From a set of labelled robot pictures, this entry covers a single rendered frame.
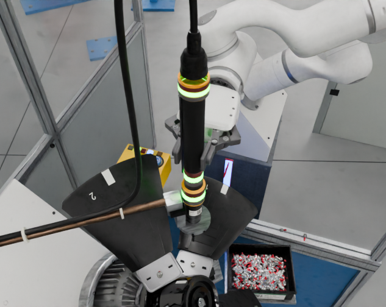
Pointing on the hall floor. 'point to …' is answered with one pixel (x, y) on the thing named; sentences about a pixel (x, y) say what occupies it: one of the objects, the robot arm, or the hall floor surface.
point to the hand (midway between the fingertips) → (193, 153)
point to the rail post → (352, 289)
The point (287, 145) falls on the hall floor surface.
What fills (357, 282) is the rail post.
